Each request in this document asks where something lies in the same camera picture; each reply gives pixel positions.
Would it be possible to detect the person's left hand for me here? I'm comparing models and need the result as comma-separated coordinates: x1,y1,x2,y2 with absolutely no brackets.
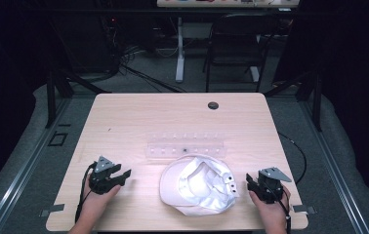
80,174,122,216

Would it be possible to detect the black chair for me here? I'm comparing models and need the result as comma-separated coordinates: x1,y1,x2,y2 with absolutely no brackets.
201,13,279,94

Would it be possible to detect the black square floor frame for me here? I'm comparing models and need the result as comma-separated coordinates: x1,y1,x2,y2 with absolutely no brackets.
47,131,69,147

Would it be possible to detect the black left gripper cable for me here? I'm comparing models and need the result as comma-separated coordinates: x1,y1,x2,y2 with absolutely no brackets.
74,161,98,224

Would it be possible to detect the bundle of floor cables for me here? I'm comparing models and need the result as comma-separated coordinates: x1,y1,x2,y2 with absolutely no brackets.
107,19,186,94

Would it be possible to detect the grey metal table bracket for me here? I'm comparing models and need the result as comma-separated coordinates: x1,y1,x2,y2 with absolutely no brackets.
39,203,65,218
292,204,317,215

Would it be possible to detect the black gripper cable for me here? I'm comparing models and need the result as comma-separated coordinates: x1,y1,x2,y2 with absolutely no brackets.
74,161,98,224
271,185,293,234

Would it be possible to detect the person's right hand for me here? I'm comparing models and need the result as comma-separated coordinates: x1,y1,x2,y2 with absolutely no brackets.
248,185,292,230

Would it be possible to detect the clear acrylic rack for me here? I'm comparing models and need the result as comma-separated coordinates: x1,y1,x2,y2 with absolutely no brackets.
144,131,227,161

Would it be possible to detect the white desk leg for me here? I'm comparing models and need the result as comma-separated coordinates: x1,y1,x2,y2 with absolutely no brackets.
249,65,261,84
175,17,186,84

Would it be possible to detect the black floor cable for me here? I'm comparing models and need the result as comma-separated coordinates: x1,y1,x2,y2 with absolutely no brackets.
277,131,308,186

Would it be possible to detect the black metal stand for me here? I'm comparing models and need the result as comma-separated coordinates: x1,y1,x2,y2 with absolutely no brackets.
44,69,112,130
264,69,323,133

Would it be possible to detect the white cap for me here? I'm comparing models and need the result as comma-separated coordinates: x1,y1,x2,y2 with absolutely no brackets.
158,153,241,217

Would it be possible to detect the light far desk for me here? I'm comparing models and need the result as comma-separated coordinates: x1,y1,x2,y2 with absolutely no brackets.
156,0,301,9

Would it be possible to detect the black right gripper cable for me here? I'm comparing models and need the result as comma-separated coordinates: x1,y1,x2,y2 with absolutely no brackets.
271,185,293,234

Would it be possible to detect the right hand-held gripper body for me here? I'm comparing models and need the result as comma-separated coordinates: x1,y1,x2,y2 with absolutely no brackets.
255,167,293,205

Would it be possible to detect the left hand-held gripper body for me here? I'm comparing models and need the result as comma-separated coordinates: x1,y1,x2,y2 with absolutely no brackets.
88,155,122,196

